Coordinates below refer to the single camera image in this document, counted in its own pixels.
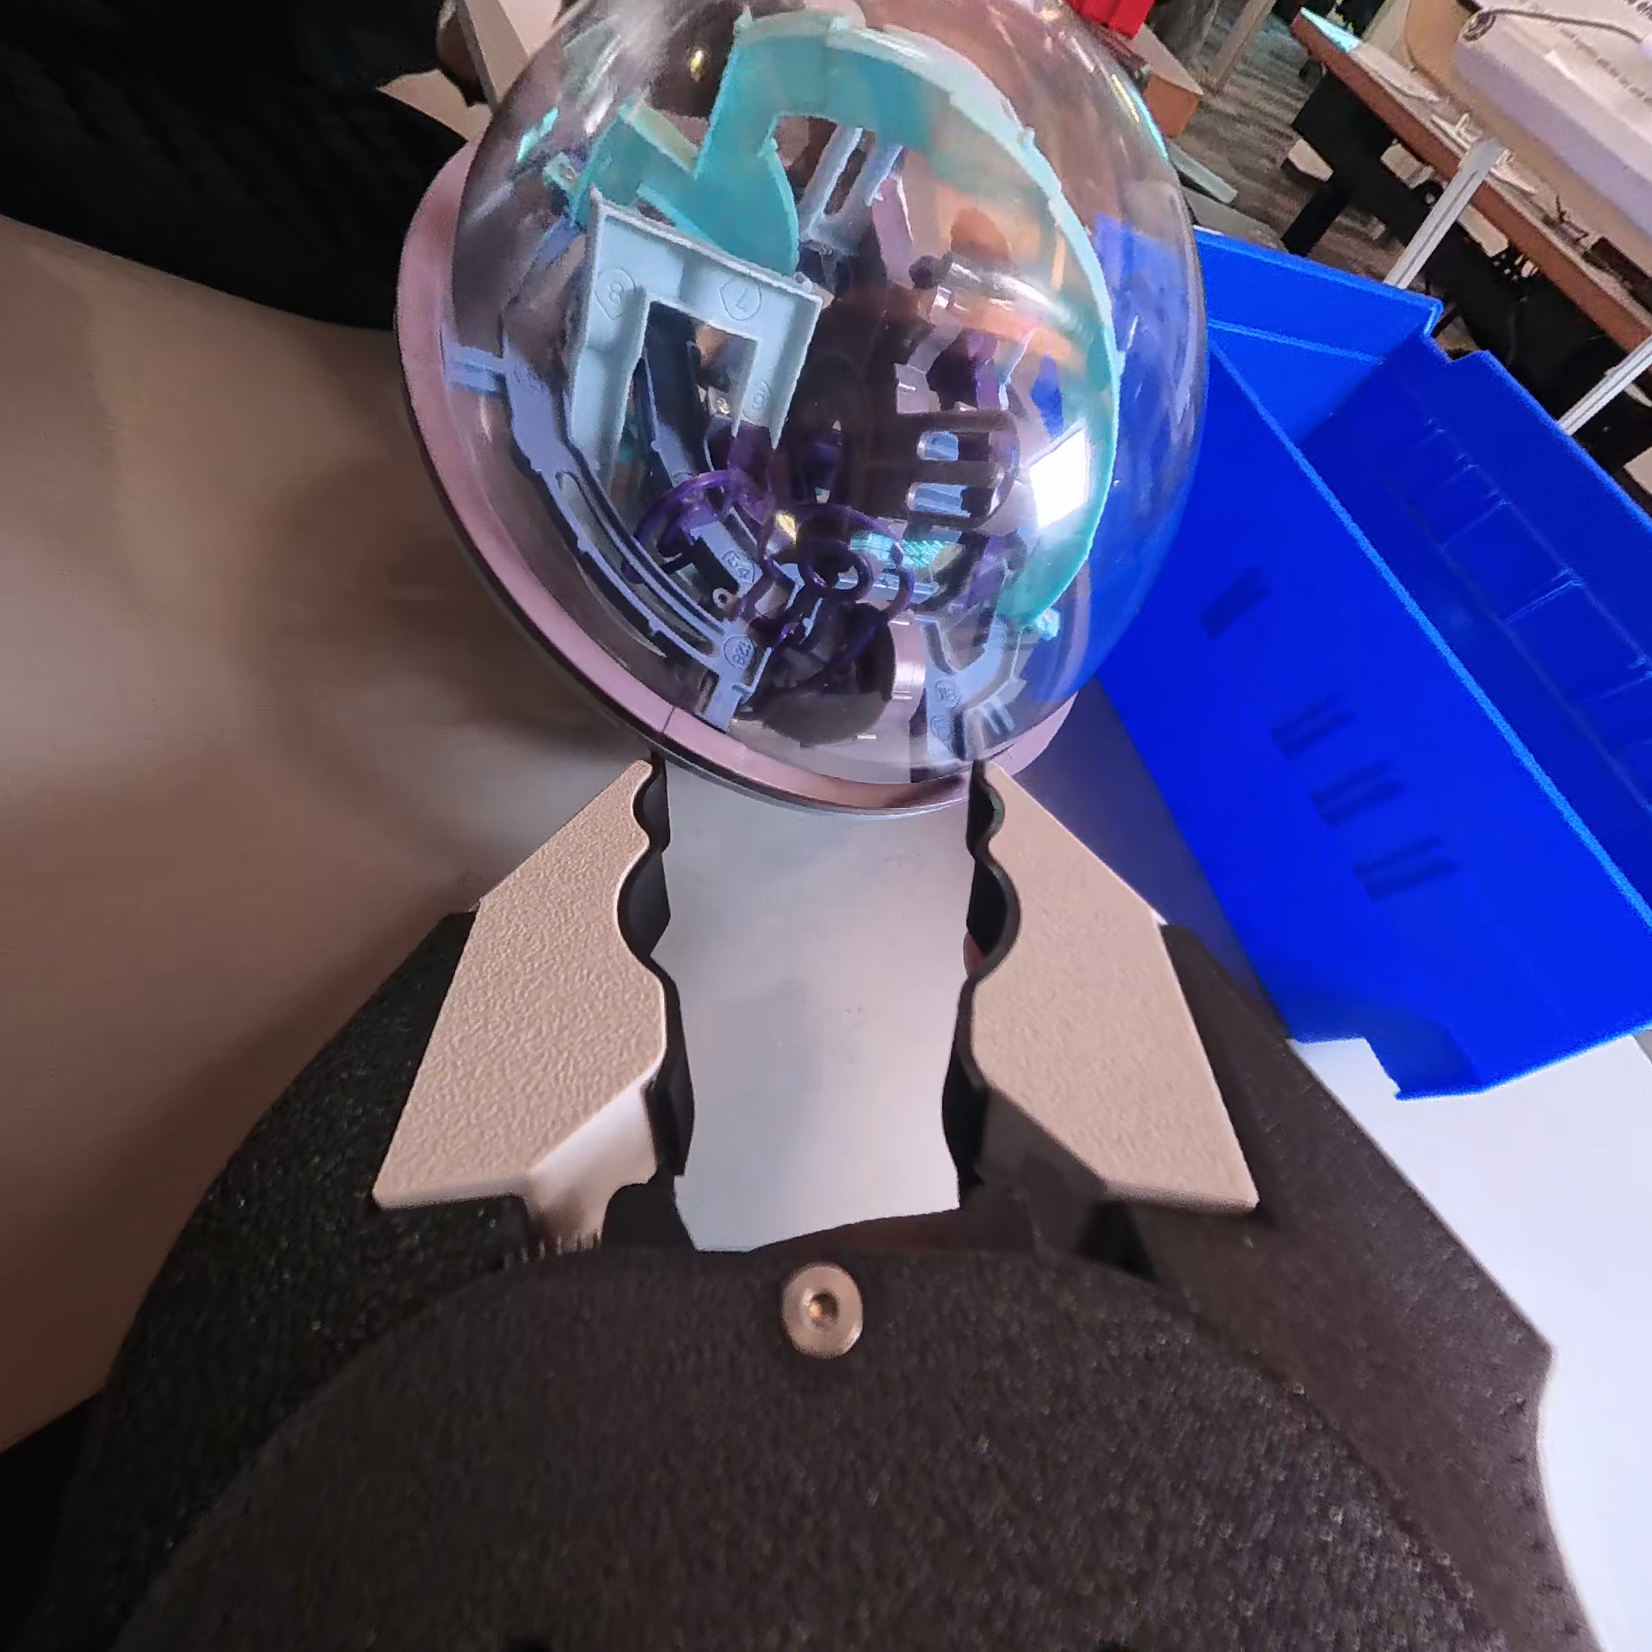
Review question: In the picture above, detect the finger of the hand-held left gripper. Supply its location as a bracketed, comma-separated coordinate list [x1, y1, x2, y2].
[436, 0, 557, 108]

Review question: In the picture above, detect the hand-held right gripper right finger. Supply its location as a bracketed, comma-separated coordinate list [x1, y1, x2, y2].
[945, 769, 1262, 1220]

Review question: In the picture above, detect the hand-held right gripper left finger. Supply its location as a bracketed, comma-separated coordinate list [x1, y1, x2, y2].
[377, 762, 695, 1220]

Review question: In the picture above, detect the blue plastic bin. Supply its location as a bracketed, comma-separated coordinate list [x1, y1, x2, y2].
[1034, 232, 1652, 1099]

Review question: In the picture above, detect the clear plastic maze ball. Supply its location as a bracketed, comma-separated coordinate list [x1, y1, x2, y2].
[397, 0, 1209, 815]

